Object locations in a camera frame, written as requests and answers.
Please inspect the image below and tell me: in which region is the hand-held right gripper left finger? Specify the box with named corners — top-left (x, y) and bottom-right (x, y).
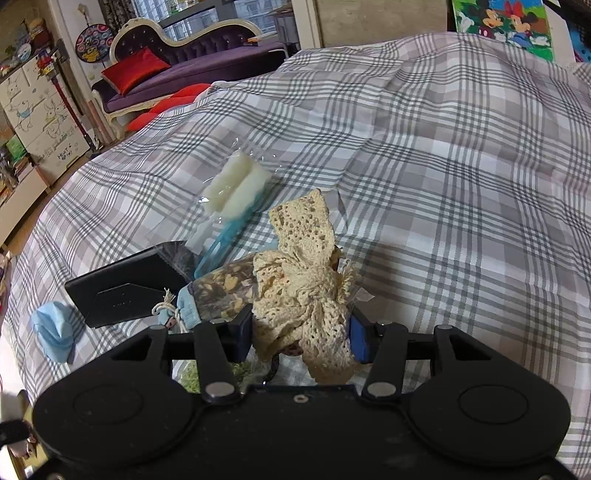
top-left (108, 310), bottom-right (254, 402)

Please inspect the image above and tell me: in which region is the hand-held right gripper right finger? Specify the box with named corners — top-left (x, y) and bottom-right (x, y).
top-left (349, 310), bottom-right (492, 400)

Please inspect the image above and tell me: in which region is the cream lace cloth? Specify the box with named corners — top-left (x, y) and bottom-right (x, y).
top-left (252, 188), bottom-right (364, 385)

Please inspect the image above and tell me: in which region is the blue face mask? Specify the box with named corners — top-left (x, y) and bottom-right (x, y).
top-left (30, 300), bottom-right (78, 365)

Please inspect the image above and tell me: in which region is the dried flower sachet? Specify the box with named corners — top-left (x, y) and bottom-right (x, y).
top-left (191, 251), bottom-right (260, 324)

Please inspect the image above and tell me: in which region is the black flat case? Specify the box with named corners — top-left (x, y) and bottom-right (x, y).
top-left (64, 242), bottom-right (205, 329)

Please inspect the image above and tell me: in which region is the wrapped white sponge brush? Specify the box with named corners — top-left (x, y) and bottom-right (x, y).
top-left (193, 147), bottom-right (279, 278)

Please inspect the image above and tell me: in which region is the grey plaid bed sheet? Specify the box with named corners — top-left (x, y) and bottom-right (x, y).
top-left (0, 34), bottom-right (591, 480)

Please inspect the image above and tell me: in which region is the red floor cushion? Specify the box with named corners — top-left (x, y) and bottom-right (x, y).
top-left (126, 83), bottom-right (214, 133)

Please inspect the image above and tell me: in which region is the purple chaise longue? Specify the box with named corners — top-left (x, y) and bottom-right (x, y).
top-left (91, 17), bottom-right (297, 136)

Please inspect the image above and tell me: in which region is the red square cushion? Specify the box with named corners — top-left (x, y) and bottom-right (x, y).
top-left (100, 46), bottom-right (172, 96)

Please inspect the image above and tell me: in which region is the red stick vacuum cleaner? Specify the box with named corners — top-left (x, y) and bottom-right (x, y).
top-left (36, 45), bottom-right (101, 154)

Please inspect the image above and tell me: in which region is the white cartoon drawer cabinet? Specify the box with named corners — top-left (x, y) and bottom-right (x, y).
top-left (0, 54), bottom-right (92, 186)

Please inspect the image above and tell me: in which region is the round cartoon dartboard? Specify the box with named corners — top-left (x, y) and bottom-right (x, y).
top-left (75, 23), bottom-right (114, 64)

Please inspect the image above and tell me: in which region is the cartoon wall poster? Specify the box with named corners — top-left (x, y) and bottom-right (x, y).
top-left (450, 0), bottom-right (555, 64)

